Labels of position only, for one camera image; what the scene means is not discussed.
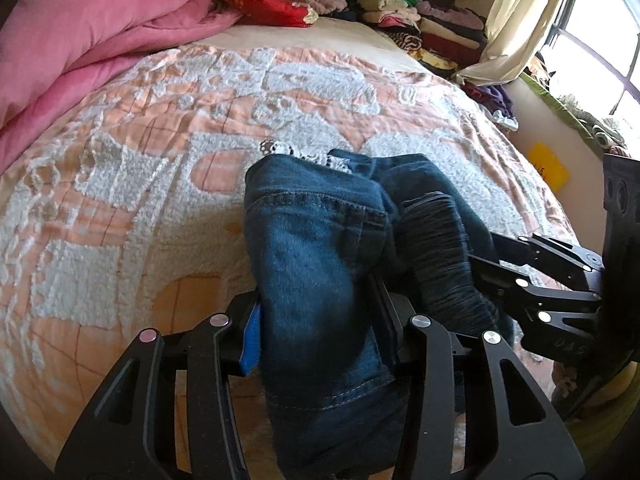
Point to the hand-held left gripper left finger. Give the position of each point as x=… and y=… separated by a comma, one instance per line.
x=252, y=332

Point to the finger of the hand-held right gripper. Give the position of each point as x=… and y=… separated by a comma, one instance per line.
x=540, y=305
x=550, y=260

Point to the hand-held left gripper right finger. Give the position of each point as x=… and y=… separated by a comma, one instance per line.
x=387, y=310

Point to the dark blue jeans pants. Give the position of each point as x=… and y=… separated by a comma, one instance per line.
x=325, y=280

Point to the yellow flat item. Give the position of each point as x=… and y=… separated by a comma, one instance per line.
x=549, y=165

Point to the clothes pile on windowsill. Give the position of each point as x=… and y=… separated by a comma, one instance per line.
x=600, y=127

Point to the yellow-green cloth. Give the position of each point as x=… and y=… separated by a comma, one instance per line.
x=602, y=415

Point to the purple cloth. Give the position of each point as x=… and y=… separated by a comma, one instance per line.
x=492, y=97

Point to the white lace cloth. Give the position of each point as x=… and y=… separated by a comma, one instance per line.
x=295, y=152

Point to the peach and white bedspread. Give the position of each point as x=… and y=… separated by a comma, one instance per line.
x=150, y=170

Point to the window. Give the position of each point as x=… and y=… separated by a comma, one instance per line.
x=600, y=45

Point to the cream curtain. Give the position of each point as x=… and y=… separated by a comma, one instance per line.
x=530, y=20

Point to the stack of folded clothes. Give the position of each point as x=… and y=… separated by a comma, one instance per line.
x=425, y=25

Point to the pink quilt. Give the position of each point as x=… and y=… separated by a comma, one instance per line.
x=90, y=40

